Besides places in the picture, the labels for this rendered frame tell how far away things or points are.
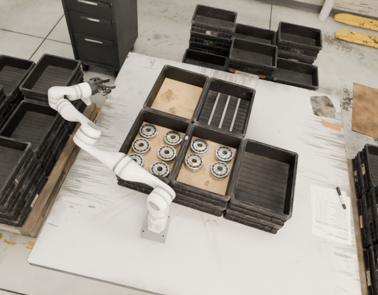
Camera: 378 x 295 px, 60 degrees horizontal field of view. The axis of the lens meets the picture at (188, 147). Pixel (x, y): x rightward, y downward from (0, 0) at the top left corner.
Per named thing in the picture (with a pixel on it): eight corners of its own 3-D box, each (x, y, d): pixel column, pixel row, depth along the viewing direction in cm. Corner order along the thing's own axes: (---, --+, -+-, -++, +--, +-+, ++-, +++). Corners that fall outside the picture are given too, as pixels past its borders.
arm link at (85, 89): (81, 96, 175) (71, 98, 171) (82, 78, 167) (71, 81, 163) (91, 105, 171) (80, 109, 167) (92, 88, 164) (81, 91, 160)
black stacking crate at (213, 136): (224, 210, 164) (229, 199, 155) (169, 192, 167) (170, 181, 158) (239, 150, 187) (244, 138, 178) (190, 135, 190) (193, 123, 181)
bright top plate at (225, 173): (228, 179, 170) (228, 178, 169) (208, 175, 170) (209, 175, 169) (230, 163, 175) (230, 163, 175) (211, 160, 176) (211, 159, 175)
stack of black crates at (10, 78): (24, 126, 263) (10, 96, 235) (-11, 117, 264) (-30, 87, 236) (46, 92, 286) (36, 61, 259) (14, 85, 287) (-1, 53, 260)
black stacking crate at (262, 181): (282, 228, 162) (290, 219, 152) (225, 210, 164) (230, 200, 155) (290, 165, 185) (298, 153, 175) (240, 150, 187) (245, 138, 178)
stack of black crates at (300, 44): (302, 66, 343) (321, 29, 306) (303, 85, 325) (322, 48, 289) (265, 58, 344) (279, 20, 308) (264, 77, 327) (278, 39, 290)
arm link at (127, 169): (129, 151, 139) (114, 167, 134) (179, 190, 137) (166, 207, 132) (127, 161, 147) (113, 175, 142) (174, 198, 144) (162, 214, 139)
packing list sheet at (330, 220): (354, 246, 172) (355, 246, 171) (312, 236, 172) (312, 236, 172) (348, 192, 191) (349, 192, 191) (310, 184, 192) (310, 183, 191)
